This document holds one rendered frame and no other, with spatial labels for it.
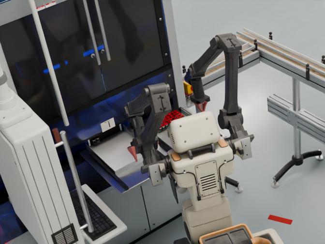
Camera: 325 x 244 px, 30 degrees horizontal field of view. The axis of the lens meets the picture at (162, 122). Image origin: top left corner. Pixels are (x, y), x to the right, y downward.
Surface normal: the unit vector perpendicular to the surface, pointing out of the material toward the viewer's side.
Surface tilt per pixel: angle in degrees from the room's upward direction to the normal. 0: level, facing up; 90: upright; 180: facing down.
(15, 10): 90
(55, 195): 90
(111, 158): 0
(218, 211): 82
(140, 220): 90
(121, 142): 0
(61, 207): 90
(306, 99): 0
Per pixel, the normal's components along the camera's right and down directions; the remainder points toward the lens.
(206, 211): 0.25, 0.40
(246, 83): -0.14, -0.81
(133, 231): 0.55, 0.41
